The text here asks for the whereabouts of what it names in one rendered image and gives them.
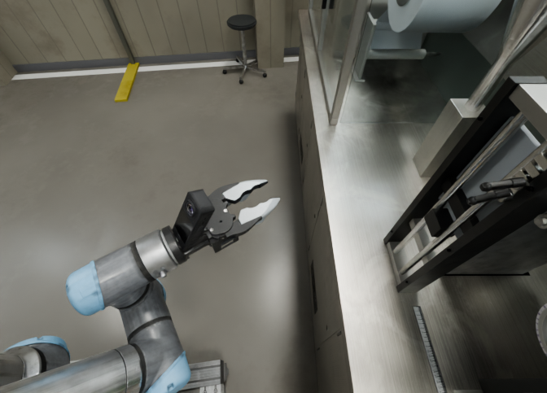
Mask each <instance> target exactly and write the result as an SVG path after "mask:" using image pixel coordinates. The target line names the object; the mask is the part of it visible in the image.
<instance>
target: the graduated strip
mask: <svg viewBox="0 0 547 393"><path fill-rule="evenodd" d="M412 307H413V310H414V315H415V318H416V321H417V323H418V328H419V332H420V335H421V337H422V342H423V346H424V348H425V352H426V354H427V359H428V362H429V365H430V368H431V373H432V376H433V379H434V382H435V387H436V390H437V393H448V392H447V390H446V387H445V384H444V379H443V377H442V374H441V372H440V367H439V364H438V361H437V358H436V355H435V351H434V348H433V345H432V342H431V338H430V335H429V332H428V329H427V325H426V322H425V319H424V316H423V314H422V309H421V306H412Z"/></svg>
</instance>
